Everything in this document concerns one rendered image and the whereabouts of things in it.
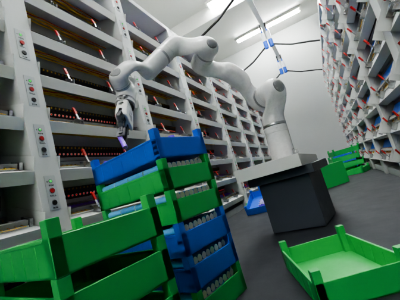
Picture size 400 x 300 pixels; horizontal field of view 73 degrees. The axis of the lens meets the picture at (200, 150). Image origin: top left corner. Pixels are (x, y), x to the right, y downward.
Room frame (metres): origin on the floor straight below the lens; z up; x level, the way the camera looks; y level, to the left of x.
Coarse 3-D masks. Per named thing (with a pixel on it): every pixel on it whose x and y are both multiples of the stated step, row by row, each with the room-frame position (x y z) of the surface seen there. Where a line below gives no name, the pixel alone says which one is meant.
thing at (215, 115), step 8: (208, 80) 2.81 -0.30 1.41; (200, 96) 2.87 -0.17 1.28; (208, 96) 2.84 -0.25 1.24; (216, 96) 2.89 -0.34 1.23; (208, 112) 2.86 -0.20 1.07; (216, 112) 2.82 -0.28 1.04; (208, 128) 2.88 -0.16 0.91; (216, 128) 2.84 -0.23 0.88; (216, 136) 2.85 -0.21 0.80; (216, 152) 2.88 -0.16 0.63; (224, 152) 2.84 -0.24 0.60; (224, 168) 2.86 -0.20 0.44; (232, 168) 2.83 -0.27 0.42; (232, 184) 2.85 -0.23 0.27; (240, 184) 2.82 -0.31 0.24
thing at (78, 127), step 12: (48, 108) 0.98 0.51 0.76; (60, 108) 1.23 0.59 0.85; (72, 108) 1.14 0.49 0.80; (60, 120) 1.11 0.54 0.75; (72, 120) 1.15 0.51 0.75; (84, 120) 1.36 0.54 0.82; (96, 120) 1.44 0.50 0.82; (108, 120) 1.52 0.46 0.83; (60, 132) 1.03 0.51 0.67; (72, 132) 1.08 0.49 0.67; (84, 132) 1.14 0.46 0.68; (96, 132) 1.20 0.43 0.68; (108, 132) 1.27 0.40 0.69; (132, 132) 1.43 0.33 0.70; (144, 132) 1.52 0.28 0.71
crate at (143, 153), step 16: (144, 144) 0.67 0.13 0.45; (160, 144) 0.66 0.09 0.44; (176, 144) 0.71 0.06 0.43; (192, 144) 0.76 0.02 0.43; (96, 160) 0.82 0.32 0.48; (112, 160) 0.76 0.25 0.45; (128, 160) 0.72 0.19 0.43; (144, 160) 0.68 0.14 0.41; (176, 160) 0.77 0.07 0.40; (96, 176) 0.82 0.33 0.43; (112, 176) 0.77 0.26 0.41; (128, 176) 0.82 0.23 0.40
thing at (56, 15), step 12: (24, 0) 1.00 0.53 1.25; (36, 0) 1.04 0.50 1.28; (36, 12) 1.15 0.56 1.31; (48, 12) 1.10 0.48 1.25; (60, 12) 1.15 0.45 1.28; (48, 24) 1.22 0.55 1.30; (60, 24) 1.27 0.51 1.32; (72, 24) 1.21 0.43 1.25; (84, 24) 1.27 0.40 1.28; (72, 36) 1.38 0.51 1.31; (84, 36) 1.42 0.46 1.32; (96, 36) 1.35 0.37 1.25; (108, 36) 1.43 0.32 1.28; (120, 36) 1.53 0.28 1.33; (96, 48) 1.57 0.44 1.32; (120, 48) 1.52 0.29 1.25
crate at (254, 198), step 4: (252, 192) 2.44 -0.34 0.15; (256, 192) 2.43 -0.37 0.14; (260, 192) 2.42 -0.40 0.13; (252, 196) 2.44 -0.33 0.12; (256, 196) 2.45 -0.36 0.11; (260, 196) 2.42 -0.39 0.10; (248, 200) 2.33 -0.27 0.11; (252, 200) 2.42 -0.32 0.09; (256, 200) 2.39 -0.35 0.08; (248, 204) 2.30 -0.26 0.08; (252, 204) 2.34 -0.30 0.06; (256, 204) 2.32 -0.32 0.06; (248, 208) 2.27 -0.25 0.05; (252, 208) 2.17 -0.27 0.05; (256, 208) 2.16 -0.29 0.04; (260, 208) 2.15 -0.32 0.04; (264, 208) 2.14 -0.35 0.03; (248, 212) 2.19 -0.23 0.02; (252, 212) 2.18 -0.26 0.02; (256, 212) 2.17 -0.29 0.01; (260, 212) 2.16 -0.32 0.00
